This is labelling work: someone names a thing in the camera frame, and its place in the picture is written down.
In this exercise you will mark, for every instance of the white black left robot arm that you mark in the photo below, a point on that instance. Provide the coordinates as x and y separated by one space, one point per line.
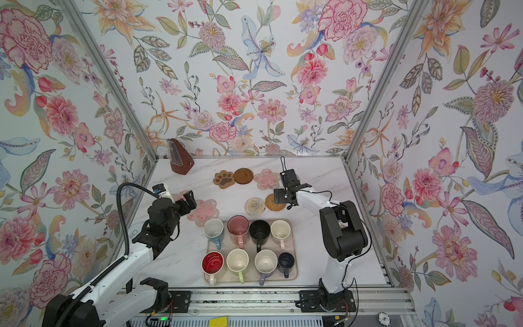
97 303

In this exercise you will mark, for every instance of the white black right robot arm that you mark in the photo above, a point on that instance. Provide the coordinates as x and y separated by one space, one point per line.
344 234

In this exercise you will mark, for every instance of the aluminium front rail frame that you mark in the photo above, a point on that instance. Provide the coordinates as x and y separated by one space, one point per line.
276 306

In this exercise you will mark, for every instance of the yellow sticky note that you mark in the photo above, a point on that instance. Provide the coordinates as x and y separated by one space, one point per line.
218 322

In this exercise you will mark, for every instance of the brown round wooden coaster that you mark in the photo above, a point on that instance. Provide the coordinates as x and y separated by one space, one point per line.
243 176

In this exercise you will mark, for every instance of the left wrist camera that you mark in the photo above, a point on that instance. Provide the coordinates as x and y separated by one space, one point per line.
161 191

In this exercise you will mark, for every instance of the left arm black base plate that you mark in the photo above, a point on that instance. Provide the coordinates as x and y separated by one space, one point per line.
179 302

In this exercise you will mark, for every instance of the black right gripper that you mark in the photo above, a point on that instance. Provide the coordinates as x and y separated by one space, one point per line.
280 195

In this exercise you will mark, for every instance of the brown wooden metronome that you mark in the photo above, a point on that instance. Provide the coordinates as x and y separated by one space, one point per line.
181 161

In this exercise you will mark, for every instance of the white embroidered round coaster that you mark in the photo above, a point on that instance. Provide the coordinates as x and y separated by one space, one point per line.
255 207

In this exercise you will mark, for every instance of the cream mug pink handle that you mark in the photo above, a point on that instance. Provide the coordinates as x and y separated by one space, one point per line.
280 232

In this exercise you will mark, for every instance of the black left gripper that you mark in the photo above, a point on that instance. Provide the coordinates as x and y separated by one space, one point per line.
191 203

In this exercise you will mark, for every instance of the brown paw shaped coaster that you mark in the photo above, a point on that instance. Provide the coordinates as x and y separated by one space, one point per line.
224 179

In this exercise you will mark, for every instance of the red interior white mug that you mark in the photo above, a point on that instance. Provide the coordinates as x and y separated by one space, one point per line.
213 267

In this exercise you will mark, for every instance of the black mug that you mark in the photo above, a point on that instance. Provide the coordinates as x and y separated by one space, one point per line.
259 232

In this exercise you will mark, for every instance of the small dark navy mug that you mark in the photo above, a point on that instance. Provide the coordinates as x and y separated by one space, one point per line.
286 262

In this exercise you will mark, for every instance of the white mug blue handle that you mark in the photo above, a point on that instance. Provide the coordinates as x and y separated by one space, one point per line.
214 232

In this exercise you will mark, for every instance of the cream mug green handle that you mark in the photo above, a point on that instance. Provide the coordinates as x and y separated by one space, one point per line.
237 262

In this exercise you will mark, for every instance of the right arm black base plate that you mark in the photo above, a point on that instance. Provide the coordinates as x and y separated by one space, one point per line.
316 301

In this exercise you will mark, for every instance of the woven rattan round coaster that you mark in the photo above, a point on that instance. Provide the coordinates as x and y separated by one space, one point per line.
272 205

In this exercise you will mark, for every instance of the white mug purple handle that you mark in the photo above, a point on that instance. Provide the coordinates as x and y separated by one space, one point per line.
266 262

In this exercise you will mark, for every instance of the beige serving tray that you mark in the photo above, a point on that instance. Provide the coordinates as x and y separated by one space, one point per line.
251 274

